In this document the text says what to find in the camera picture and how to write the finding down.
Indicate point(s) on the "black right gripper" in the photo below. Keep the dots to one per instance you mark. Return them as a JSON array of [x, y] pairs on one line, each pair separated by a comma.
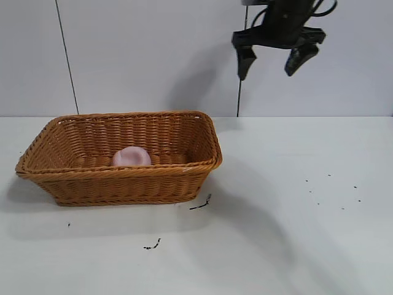
[[282, 21]]

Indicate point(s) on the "pink peach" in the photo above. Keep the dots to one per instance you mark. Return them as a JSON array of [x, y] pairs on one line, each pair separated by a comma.
[[132, 157]]

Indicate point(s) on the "brown wicker basket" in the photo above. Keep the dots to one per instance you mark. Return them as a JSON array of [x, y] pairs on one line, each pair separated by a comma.
[[122, 184]]

